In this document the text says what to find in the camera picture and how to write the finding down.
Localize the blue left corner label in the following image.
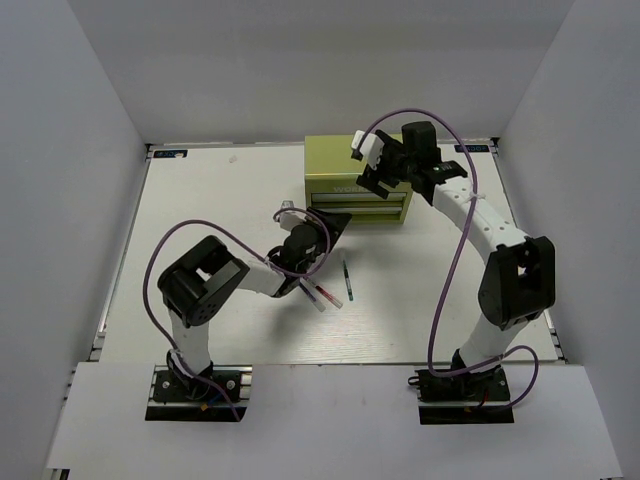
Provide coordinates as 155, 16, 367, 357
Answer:
153, 149, 188, 159

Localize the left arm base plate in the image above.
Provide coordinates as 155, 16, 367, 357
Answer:
145, 366, 253, 423

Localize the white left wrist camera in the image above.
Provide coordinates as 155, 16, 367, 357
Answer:
273, 200, 306, 232

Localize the red ink clear pen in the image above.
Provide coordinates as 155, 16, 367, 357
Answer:
305, 278, 343, 309

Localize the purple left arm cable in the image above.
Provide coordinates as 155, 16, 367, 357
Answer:
142, 207, 332, 420

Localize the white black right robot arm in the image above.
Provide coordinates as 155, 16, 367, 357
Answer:
351, 121, 556, 400

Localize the green metal tool chest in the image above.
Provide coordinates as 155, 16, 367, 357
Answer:
304, 135, 412, 220

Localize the green capped clear pen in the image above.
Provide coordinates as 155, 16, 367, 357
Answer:
341, 259, 354, 302

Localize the purple ink clear pen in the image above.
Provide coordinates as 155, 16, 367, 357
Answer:
299, 283, 326, 312

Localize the blue right corner label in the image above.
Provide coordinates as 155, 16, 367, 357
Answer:
454, 144, 490, 153

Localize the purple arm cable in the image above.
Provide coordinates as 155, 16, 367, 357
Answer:
142, 207, 332, 420
355, 107, 540, 412

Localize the blue corner label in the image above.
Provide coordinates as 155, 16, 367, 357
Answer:
454, 144, 490, 153
153, 149, 188, 159

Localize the green drawer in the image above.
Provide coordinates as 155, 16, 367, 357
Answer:
309, 192, 407, 204
346, 206, 404, 224

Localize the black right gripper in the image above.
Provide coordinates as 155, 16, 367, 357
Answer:
358, 129, 418, 199

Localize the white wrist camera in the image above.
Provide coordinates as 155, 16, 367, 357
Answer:
273, 200, 306, 232
351, 130, 384, 170

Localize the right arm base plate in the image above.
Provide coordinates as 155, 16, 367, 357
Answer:
407, 367, 514, 425

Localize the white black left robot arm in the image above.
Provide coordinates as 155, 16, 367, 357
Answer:
157, 202, 352, 402

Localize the green bottom drawer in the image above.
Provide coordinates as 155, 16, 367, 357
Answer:
346, 206, 404, 224

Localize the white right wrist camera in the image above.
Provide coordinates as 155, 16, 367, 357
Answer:
351, 130, 384, 170

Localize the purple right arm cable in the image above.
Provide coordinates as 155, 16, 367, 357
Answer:
355, 107, 540, 412

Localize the green top drawer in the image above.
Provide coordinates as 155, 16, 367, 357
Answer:
309, 192, 407, 204

